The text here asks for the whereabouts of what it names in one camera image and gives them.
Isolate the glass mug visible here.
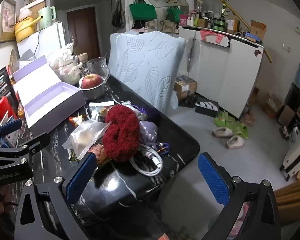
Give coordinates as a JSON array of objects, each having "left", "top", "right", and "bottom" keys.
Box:
[{"left": 87, "top": 57, "right": 111, "bottom": 80}]

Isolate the red snack wrapper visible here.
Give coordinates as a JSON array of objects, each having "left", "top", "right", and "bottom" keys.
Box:
[{"left": 69, "top": 115, "right": 89, "bottom": 127}]

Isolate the open cardboard box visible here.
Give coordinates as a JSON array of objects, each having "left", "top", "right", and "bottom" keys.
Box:
[{"left": 250, "top": 19, "right": 267, "bottom": 39}]

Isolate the green slipper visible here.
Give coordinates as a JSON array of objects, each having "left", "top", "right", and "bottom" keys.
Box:
[
  {"left": 231, "top": 121, "right": 249, "bottom": 139},
  {"left": 214, "top": 111, "right": 237, "bottom": 128}
]

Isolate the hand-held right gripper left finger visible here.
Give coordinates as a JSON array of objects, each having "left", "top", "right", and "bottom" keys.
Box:
[{"left": 14, "top": 152, "right": 98, "bottom": 240}]

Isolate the brown door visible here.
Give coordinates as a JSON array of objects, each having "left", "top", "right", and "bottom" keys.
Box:
[{"left": 66, "top": 6, "right": 100, "bottom": 60}]

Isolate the black printed package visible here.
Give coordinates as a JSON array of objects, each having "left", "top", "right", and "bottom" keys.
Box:
[{"left": 0, "top": 66, "right": 17, "bottom": 110}]

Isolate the red fluffy scrunchie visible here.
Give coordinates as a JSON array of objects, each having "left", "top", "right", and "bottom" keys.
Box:
[{"left": 102, "top": 105, "right": 141, "bottom": 162}]

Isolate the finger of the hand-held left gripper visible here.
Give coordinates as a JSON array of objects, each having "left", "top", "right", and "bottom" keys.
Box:
[
  {"left": 0, "top": 133, "right": 52, "bottom": 166},
  {"left": 0, "top": 119, "right": 23, "bottom": 146}
]

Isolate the black striped shoe box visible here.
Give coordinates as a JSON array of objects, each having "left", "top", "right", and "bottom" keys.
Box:
[{"left": 195, "top": 100, "right": 220, "bottom": 117}]

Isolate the yellow pot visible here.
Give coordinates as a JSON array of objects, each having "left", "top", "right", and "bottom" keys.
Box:
[{"left": 13, "top": 16, "right": 42, "bottom": 43}]

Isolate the white cabinet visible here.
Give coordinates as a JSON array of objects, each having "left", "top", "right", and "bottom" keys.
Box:
[{"left": 178, "top": 26, "right": 264, "bottom": 119}]

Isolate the red apple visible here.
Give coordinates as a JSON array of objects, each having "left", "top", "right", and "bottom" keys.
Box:
[{"left": 81, "top": 74, "right": 104, "bottom": 90}]

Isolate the green electric kettle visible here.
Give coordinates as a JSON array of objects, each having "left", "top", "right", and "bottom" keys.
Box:
[{"left": 37, "top": 6, "right": 57, "bottom": 29}]

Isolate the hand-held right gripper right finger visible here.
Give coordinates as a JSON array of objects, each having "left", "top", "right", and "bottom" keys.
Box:
[{"left": 198, "top": 152, "right": 282, "bottom": 240}]

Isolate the purple feather tassel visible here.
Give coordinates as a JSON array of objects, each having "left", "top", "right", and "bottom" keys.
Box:
[{"left": 130, "top": 102, "right": 158, "bottom": 120}]

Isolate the clear plastic zip bag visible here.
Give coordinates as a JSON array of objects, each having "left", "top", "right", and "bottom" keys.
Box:
[{"left": 62, "top": 120, "right": 110, "bottom": 160}]

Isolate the dark hanging bag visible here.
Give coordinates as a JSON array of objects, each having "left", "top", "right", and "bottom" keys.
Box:
[{"left": 112, "top": 0, "right": 124, "bottom": 28}]

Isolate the red plastic container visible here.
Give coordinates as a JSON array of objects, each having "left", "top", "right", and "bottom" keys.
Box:
[{"left": 0, "top": 96, "right": 18, "bottom": 120}]

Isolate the metal bowl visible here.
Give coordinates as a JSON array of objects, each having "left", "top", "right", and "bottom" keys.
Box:
[{"left": 79, "top": 79, "right": 106, "bottom": 100}]

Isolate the lilac organza pouch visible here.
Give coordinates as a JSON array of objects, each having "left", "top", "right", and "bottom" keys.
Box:
[{"left": 139, "top": 120, "right": 158, "bottom": 143}]

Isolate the plastic bag of food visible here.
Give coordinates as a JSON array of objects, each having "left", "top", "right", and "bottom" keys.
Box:
[{"left": 49, "top": 55, "right": 65, "bottom": 73}]

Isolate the cereal packet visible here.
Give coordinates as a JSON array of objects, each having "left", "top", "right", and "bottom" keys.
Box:
[{"left": 69, "top": 144, "right": 110, "bottom": 167}]

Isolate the purple carabiner keychain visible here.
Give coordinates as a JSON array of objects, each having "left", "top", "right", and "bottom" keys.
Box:
[{"left": 150, "top": 142, "right": 170, "bottom": 154}]

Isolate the framed picture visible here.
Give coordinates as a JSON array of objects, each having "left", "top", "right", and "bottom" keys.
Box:
[{"left": 0, "top": 0, "right": 17, "bottom": 44}]

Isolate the white ceramic figurine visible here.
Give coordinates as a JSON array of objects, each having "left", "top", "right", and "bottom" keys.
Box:
[{"left": 59, "top": 42, "right": 83, "bottom": 85}]

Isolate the row of bottles and jars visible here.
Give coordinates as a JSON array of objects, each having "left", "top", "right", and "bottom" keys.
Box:
[{"left": 180, "top": 9, "right": 240, "bottom": 34}]

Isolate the pink cloth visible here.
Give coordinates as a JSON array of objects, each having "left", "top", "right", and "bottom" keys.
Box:
[{"left": 199, "top": 29, "right": 228, "bottom": 44}]

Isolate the bamboo pole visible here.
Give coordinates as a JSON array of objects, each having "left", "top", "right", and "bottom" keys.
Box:
[{"left": 194, "top": 0, "right": 273, "bottom": 63}]

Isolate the white charging cable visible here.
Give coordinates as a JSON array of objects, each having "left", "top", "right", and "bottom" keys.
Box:
[{"left": 129, "top": 144, "right": 164, "bottom": 175}]

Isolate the lavender gift box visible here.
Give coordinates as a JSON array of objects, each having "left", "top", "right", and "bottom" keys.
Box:
[{"left": 12, "top": 56, "right": 87, "bottom": 135}]

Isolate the white refrigerator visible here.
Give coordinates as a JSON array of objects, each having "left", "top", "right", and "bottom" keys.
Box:
[{"left": 17, "top": 22, "right": 67, "bottom": 60}]

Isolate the beige slipper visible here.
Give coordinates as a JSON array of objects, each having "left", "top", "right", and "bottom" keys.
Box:
[
  {"left": 212, "top": 127, "right": 233, "bottom": 138},
  {"left": 226, "top": 135, "right": 245, "bottom": 150}
]

